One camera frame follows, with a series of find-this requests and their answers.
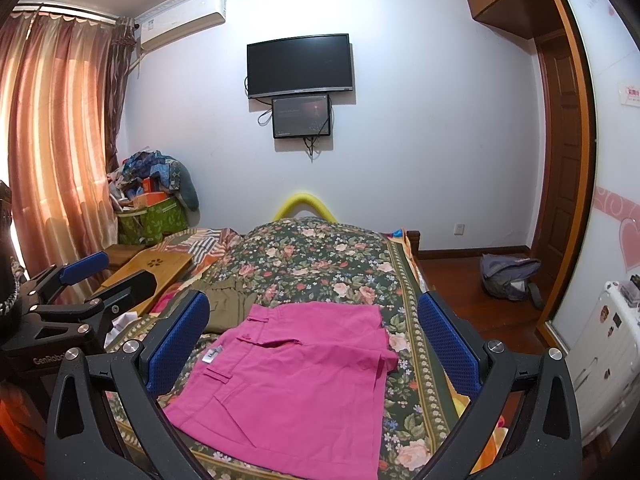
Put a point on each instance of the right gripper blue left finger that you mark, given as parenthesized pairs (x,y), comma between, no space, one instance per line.
(170,342)

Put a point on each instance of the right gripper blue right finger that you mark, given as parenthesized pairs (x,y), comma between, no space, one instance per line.
(454,343)

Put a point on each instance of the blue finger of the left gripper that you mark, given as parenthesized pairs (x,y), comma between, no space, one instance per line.
(128,293)
(73,273)

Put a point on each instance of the pink pants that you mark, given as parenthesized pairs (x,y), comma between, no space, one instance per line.
(297,388)

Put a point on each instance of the wooden lap desk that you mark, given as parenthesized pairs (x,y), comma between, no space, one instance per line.
(166,267)

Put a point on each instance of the olive green pants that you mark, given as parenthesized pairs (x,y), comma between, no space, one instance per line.
(229,303)

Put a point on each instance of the yellow orange fleece blanket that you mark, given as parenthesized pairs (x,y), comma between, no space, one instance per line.
(493,445)

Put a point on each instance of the pile of blue clothes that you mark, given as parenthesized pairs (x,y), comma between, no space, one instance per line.
(154,171)

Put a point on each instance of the grey backpack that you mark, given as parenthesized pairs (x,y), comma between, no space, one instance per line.
(510,278)

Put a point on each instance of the striped colourful blanket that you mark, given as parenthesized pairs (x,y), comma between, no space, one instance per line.
(205,245)

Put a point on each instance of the floral bed cover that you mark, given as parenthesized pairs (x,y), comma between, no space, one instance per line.
(296,261)

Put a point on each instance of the orange pink curtain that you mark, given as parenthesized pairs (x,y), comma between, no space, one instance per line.
(54,73)

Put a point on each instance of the brown wooden door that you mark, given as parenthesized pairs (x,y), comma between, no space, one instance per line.
(561,161)

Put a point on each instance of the white air conditioner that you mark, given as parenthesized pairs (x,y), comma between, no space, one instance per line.
(179,21)

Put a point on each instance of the white wall socket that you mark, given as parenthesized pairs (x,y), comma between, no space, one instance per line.
(458,229)

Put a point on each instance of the yellow foam bed rail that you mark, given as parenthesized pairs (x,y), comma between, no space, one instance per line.
(300,199)

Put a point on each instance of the small black wall monitor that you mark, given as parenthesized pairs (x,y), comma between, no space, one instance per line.
(298,117)

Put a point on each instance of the black wall television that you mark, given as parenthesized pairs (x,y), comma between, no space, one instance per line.
(307,64)

